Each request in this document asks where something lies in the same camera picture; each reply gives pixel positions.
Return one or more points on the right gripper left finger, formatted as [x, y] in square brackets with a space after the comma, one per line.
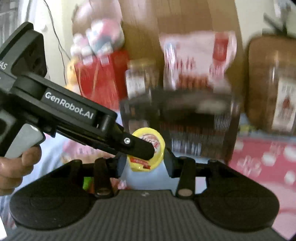
[104, 170]

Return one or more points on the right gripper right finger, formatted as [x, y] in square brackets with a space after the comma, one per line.
[184, 169]

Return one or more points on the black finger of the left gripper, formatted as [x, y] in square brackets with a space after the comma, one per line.
[132, 145]

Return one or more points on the yellow jelly cup snack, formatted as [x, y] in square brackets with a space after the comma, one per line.
[154, 137]

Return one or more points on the person's left hand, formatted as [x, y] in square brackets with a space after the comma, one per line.
[13, 170]

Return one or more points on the yellow duck plush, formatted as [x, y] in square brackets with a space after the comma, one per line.
[71, 78]

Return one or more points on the black cardboard box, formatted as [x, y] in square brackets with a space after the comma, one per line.
[192, 122]

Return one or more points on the red gift bag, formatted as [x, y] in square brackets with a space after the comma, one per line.
[102, 80]

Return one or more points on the gold-lid nut jar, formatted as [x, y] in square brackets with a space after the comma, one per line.
[140, 76]

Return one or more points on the cartoon pig bedsheet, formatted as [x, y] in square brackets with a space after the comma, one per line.
[267, 159]

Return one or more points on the pink grey plush toy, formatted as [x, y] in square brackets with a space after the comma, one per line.
[96, 28]

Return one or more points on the pink snack bag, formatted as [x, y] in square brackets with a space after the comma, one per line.
[198, 60]

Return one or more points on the large clear snack jar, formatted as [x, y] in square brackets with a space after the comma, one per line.
[277, 92]

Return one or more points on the brown cardboard sheet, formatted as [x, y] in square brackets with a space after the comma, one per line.
[143, 21]

